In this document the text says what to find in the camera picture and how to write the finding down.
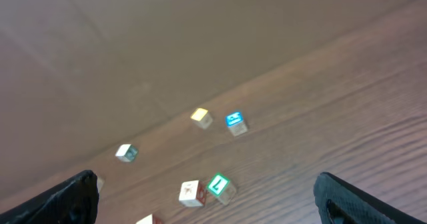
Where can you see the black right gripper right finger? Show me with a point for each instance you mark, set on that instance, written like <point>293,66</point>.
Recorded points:
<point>339,202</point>

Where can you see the green-top wooden block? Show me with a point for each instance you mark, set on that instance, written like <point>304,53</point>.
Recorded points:
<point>222,188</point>

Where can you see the blue-sided plain-top wooden block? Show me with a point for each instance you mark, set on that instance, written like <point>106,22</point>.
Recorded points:
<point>192,194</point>

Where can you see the green B wooden block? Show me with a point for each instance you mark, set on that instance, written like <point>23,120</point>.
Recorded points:
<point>100,184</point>

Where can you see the blue-top wooden block right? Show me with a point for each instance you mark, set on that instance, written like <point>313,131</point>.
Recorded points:
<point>236,123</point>

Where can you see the yellow-top wooden block far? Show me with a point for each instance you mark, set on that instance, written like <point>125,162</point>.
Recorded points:
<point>202,118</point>

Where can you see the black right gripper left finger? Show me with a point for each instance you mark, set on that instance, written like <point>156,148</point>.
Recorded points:
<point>74,201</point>

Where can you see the green R wooden block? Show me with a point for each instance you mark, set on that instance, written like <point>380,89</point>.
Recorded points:
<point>150,219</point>

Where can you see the plain-top wooden block far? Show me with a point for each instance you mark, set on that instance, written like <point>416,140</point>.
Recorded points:
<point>126,153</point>

